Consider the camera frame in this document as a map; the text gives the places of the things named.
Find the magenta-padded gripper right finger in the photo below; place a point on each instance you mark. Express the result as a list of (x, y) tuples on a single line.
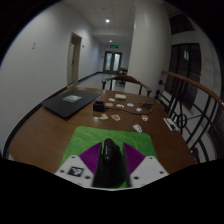
[(148, 171)]

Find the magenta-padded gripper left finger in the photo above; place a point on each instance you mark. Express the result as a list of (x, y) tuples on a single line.
[(75, 171)]

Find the black vertical computer mouse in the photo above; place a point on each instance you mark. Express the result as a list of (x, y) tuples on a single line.
[(110, 163)]

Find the green mouse pad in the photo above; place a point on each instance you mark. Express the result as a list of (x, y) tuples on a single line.
[(110, 133)]

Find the white rectangular card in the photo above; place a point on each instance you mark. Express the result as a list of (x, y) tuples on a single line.
[(137, 128)]

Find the white and black paper strip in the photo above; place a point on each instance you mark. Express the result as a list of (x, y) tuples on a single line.
[(171, 124)]

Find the red and white sticker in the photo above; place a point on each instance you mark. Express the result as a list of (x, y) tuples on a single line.
[(144, 117)]

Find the small cream sticker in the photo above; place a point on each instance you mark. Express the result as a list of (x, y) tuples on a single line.
[(104, 116)]

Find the small white sticker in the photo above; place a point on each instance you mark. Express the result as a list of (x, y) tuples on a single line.
[(120, 105), (130, 104), (111, 99), (138, 109)]

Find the orange and white sticker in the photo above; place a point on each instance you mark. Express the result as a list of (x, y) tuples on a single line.
[(116, 117)]

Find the black closed laptop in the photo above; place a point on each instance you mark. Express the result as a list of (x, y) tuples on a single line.
[(66, 103)]

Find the small black box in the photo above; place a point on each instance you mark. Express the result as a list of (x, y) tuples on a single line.
[(98, 106)]

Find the small orange sticker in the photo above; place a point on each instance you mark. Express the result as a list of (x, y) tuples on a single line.
[(109, 104)]

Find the small white box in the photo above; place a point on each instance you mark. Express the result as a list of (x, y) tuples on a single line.
[(120, 96)]

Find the curved-back wooden chair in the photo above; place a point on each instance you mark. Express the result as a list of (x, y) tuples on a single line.
[(126, 77)]

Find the dark wooden chair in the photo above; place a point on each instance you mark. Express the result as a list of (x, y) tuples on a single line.
[(122, 70)]

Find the dark glass window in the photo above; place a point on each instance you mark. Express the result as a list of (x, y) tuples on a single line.
[(183, 66)]

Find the beige side door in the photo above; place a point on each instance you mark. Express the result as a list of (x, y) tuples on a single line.
[(75, 60)]

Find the glass double door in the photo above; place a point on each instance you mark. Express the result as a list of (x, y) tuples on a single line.
[(108, 61)]

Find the green exit sign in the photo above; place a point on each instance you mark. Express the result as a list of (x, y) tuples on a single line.
[(114, 46)]

